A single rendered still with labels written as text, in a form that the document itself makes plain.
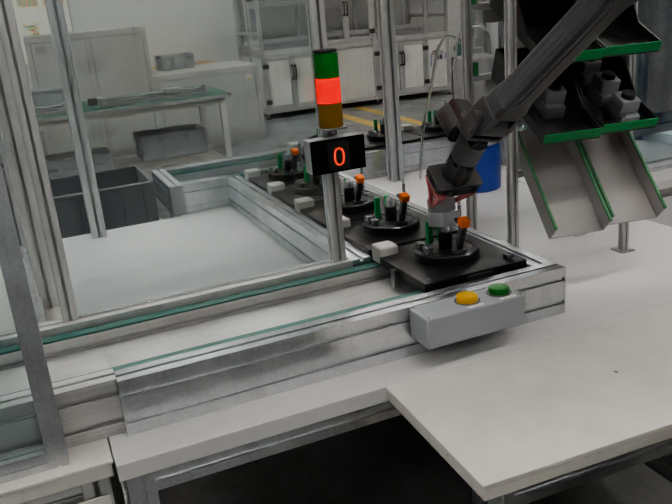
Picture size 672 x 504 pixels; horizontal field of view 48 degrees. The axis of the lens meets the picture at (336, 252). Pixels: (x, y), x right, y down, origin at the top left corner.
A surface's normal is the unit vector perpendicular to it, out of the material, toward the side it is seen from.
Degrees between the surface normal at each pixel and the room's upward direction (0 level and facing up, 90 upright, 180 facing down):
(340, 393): 0
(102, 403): 90
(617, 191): 45
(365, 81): 90
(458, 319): 90
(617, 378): 0
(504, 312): 90
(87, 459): 0
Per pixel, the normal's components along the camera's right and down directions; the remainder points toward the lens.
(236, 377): 0.40, 0.26
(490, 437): -0.08, -0.94
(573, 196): 0.10, -0.46
